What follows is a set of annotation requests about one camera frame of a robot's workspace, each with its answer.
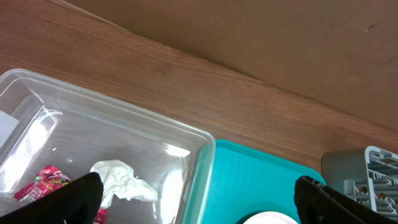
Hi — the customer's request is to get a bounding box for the clear plastic bin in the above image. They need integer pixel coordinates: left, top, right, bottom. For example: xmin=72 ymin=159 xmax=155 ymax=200
xmin=1 ymin=69 xmax=215 ymax=223

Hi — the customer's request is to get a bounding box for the cardboard backdrop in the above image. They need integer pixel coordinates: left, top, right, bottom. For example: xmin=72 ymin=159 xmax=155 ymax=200
xmin=72 ymin=0 xmax=397 ymax=129

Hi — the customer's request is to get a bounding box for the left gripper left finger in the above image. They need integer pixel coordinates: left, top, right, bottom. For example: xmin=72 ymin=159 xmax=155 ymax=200
xmin=1 ymin=172 xmax=103 ymax=224

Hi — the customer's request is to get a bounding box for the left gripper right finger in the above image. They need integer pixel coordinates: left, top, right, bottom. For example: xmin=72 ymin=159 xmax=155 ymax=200
xmin=294 ymin=175 xmax=397 ymax=224

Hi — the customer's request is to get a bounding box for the grey dishwasher rack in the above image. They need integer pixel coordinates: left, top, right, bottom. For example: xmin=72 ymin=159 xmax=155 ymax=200
xmin=322 ymin=146 xmax=397 ymax=222

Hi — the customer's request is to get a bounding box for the large pink plate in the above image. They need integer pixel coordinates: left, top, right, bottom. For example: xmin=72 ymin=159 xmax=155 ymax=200
xmin=243 ymin=212 xmax=298 ymax=224

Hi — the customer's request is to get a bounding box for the white tissue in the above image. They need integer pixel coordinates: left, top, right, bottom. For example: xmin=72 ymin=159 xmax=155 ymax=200
xmin=90 ymin=160 xmax=158 ymax=209

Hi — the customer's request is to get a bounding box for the red snack wrapper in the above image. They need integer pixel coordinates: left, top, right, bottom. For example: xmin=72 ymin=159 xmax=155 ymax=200
xmin=13 ymin=165 xmax=109 ymax=224

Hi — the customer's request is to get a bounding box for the teal serving tray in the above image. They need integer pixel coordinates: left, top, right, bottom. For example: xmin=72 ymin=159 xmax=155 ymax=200
xmin=182 ymin=139 xmax=326 ymax=224

